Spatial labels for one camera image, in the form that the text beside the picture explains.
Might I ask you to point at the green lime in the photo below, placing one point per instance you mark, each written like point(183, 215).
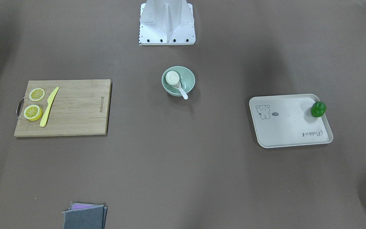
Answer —
point(318, 109)

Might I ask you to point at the lemon slice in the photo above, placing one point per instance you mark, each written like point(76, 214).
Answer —
point(33, 112)
point(37, 94)

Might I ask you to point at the yellow plastic knife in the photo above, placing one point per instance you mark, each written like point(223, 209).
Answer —
point(46, 113)

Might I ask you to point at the cream rabbit tray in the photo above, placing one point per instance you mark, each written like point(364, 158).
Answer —
point(286, 120)

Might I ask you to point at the mint green bowl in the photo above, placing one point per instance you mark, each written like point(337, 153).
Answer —
point(187, 81)

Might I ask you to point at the upper lemon slice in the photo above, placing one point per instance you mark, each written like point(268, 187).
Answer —
point(37, 94)

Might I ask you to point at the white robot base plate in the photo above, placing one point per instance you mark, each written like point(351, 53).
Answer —
point(166, 22)

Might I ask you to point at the grey folded cloth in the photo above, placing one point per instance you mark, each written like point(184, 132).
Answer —
point(85, 216)

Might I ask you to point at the white ceramic spoon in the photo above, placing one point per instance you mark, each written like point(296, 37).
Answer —
point(183, 93)

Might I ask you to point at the bamboo cutting board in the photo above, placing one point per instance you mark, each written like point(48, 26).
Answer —
point(80, 108)

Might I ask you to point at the lower lemon slice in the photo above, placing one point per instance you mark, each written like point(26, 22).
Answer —
point(33, 112)

